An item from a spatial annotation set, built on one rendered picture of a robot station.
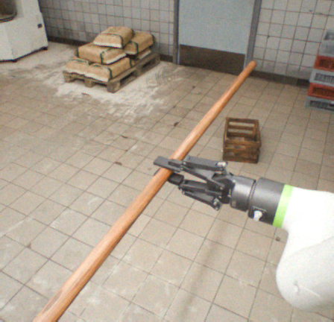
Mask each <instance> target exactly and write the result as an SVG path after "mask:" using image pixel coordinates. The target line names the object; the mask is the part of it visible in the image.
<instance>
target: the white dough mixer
mask: <svg viewBox="0 0 334 322"><path fill-rule="evenodd" d="M47 46H48V41H47V38H46V34H45V28H44V24H43V17H42V13H41V12H40V7H39V4H38V0H0V60H12V63H16V62H17V60H16V58H18V57H21V56H23V55H26V54H29V53H31V52H34V51H37V50H40V49H41V48H43V51H47V50H48V49H47Z"/></svg>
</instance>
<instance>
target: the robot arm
mask: <svg viewBox="0 0 334 322"><path fill-rule="evenodd" d="M227 164H228V161H226V160H223V161H215V160H208V159H204V158H200V157H193V156H189V155H188V156H186V158H185V159H184V161H181V160H176V159H174V158H171V159H169V158H165V157H161V156H158V157H157V158H156V159H155V160H154V161H153V165H157V166H160V167H163V168H167V169H169V170H172V171H176V172H179V173H180V171H181V170H182V171H185V172H187V173H189V174H191V175H194V176H196V177H199V178H201V179H202V180H205V181H206V182H201V181H196V180H189V179H184V175H182V174H178V173H175V172H174V173H173V174H172V175H171V176H170V178H169V179H168V180H167V181H168V182H169V183H170V184H173V185H176V186H178V189H179V190H181V189H182V192H181V193H182V194H183V195H185V196H187V197H189V198H192V199H194V200H197V201H199V202H201V203H205V204H206V205H208V206H211V207H212V208H213V209H215V210H217V211H219V210H220V208H221V206H222V205H223V204H229V205H230V207H231V208H233V209H237V210H239V211H242V212H247V211H248V217H249V218H251V219H253V220H255V221H260V222H262V223H265V224H269V225H271V226H273V227H277V228H280V229H282V230H285V231H287V232H288V233H289V237H288V241H287V243H286V247H285V250H284V252H283V255H282V258H281V260H280V263H279V265H278V267H277V274H276V279H277V286H278V289H279V292H280V294H281V296H282V297H283V299H284V300H285V301H286V302H287V303H288V304H289V305H291V306H292V307H294V308H296V309H299V310H302V311H305V312H321V311H323V310H325V309H328V308H330V307H333V306H334V194H333V193H332V192H325V191H316V190H310V189H302V188H298V187H295V186H290V185H288V184H285V183H280V182H277V181H275V180H270V179H267V178H264V177H259V179H258V180H257V182H256V179H253V178H250V177H246V176H243V175H239V176H237V175H234V174H233V173H232V172H230V171H228V168H227ZM220 172H221V173H220Z"/></svg>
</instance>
